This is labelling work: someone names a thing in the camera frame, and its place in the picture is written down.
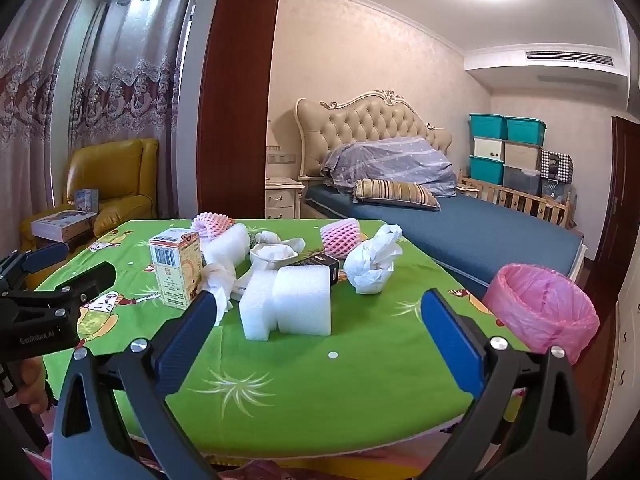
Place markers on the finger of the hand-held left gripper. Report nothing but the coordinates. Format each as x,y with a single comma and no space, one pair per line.
90,280
45,256

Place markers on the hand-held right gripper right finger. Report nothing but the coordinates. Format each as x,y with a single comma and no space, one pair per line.
450,340

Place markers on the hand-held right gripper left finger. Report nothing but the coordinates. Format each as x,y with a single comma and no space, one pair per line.
185,345

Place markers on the white tissue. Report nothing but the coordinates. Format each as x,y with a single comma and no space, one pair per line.
220,280

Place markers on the small printed carton box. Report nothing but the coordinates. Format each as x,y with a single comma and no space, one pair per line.
172,270

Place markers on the waste bin with pink bag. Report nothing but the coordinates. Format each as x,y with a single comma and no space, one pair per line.
545,310

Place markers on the white plastic bag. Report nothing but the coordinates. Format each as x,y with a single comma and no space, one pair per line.
372,265

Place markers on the white foam sheet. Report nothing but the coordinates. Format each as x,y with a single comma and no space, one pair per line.
230,245

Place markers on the white foam block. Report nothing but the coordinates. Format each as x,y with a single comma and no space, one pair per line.
295,305

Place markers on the white printed paper cup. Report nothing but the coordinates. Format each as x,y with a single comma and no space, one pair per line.
270,260

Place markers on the pink foam fruit net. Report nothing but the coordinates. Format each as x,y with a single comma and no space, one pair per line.
340,237
212,225

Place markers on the white paper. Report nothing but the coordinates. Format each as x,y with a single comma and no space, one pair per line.
280,240

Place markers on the small black box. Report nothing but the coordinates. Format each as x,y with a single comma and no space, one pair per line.
315,262

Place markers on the person's left hand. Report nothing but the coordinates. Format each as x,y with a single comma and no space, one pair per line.
32,385

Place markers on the flat white box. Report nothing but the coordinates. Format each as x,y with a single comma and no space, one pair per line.
62,225

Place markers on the small blue box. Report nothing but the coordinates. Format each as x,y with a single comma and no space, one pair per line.
86,200

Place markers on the yellow leather armchair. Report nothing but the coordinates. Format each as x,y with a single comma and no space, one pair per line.
120,175

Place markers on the bed with blue sheet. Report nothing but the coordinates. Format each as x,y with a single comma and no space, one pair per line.
475,230

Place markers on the green printed blanket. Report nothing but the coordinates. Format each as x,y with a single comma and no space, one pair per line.
300,385

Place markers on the lace patterned curtain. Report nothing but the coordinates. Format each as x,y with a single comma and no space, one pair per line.
135,85
30,110

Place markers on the striped pillow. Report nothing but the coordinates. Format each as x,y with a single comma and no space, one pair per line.
395,193

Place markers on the teal storage box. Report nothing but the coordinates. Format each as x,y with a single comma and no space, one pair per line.
525,131
487,126
486,170

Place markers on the cream nightstand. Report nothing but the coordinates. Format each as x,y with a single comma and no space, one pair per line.
282,200

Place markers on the grey clear storage box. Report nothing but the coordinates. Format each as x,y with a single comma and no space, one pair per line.
521,178

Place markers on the white wardrobe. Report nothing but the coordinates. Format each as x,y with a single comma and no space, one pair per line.
629,350

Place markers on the grey bag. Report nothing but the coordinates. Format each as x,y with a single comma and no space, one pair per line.
555,191

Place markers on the grey-blue quilt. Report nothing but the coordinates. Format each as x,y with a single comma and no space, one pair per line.
390,165

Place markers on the white storage box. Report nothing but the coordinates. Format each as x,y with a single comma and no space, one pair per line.
488,149

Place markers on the beige storage box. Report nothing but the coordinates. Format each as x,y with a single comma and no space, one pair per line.
522,155

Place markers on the black white checkered bag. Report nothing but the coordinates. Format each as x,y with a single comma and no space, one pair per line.
556,166

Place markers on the dark wooden door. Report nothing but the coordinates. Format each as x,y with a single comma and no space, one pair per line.
620,200

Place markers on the beige tufted headboard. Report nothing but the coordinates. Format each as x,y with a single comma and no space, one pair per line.
360,120

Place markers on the air conditioner vent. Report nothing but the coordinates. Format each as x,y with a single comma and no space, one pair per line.
570,58

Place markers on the wooden crib rail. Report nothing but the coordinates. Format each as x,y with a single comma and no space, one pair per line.
520,202

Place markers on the wall switch panel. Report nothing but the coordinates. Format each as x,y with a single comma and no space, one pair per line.
282,159

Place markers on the dark wooden door frame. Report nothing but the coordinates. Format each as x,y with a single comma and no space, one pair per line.
235,85

